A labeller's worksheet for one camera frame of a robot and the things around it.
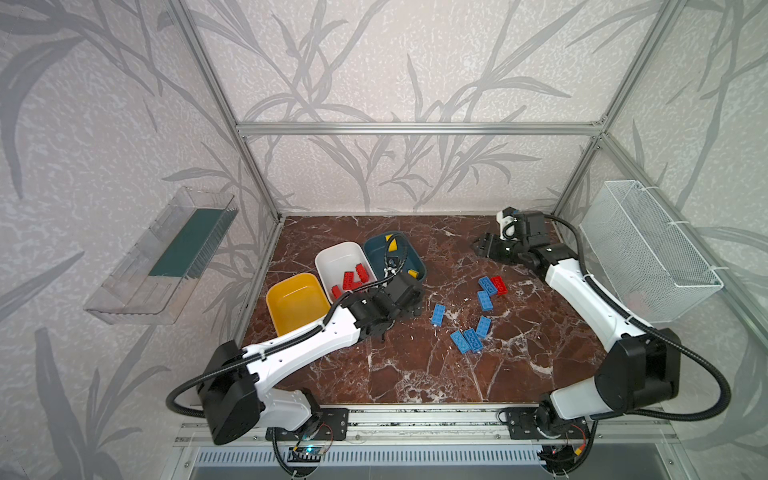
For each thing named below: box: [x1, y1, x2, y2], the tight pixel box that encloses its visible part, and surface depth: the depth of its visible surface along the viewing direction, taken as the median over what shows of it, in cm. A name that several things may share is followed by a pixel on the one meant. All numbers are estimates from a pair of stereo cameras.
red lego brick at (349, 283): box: [343, 271, 359, 291], surface depth 103 cm
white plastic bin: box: [314, 241, 378, 304], surface depth 105 cm
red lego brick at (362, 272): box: [356, 263, 369, 283], surface depth 103 cm
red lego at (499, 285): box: [491, 276, 508, 296], surface depth 101 cm
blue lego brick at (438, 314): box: [432, 304, 446, 327], surface depth 93 cm
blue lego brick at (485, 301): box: [477, 290, 493, 312], surface depth 96 cm
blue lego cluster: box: [477, 276, 499, 301], surface depth 99 cm
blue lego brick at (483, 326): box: [476, 315, 492, 338], surface depth 91 cm
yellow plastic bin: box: [266, 273, 331, 337], surface depth 97 cm
